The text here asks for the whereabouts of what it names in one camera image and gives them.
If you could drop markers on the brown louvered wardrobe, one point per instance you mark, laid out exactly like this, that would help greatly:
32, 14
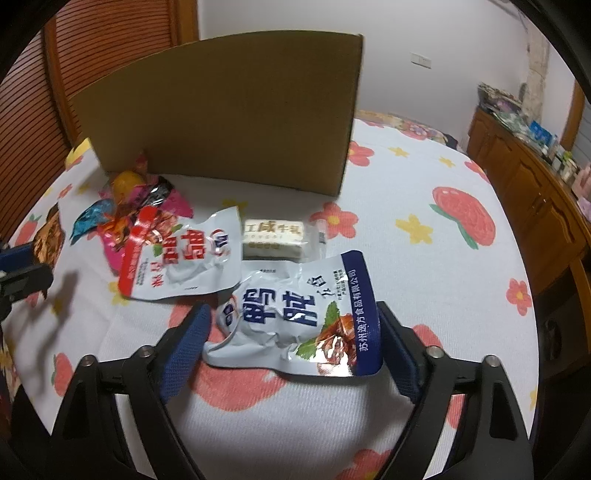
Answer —
79, 44

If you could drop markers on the beige curtain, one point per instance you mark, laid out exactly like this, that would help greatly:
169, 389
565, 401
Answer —
538, 52

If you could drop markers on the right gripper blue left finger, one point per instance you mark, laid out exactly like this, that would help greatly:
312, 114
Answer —
88, 430

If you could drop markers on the blue foil candy packet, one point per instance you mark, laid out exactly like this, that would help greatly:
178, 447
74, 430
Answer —
91, 218

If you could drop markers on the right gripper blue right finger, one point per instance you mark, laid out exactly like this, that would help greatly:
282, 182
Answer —
491, 441

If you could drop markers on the white wall switch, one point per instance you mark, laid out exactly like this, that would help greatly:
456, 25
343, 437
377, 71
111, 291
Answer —
421, 61

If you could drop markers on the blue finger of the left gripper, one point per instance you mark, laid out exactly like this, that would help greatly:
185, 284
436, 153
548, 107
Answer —
18, 285
16, 260

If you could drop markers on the clear oat bar packet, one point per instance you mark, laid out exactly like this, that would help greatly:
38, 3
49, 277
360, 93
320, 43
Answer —
49, 239

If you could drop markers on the stack of folded clothes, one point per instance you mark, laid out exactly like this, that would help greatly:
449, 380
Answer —
499, 103

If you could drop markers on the floral bed quilt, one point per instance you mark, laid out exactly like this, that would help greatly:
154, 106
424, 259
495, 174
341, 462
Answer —
408, 127

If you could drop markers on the wooden sideboard cabinet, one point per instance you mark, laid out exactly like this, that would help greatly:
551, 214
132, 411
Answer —
551, 232

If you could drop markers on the red duck gizzard snack bag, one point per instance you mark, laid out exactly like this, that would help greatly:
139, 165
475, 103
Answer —
167, 255

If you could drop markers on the brown cardboard box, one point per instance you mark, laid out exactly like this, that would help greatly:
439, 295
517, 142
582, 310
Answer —
269, 107

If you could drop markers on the floral white mattress cover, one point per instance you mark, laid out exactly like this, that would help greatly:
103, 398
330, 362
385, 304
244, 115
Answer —
440, 253

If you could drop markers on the cream nougat candy packet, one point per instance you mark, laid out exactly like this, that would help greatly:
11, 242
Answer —
271, 239

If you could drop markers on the blue duck gizzard snack bag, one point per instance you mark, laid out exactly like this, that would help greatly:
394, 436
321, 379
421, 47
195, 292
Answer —
318, 318

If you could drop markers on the pink braised egg packet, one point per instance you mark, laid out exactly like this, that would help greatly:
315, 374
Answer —
130, 191

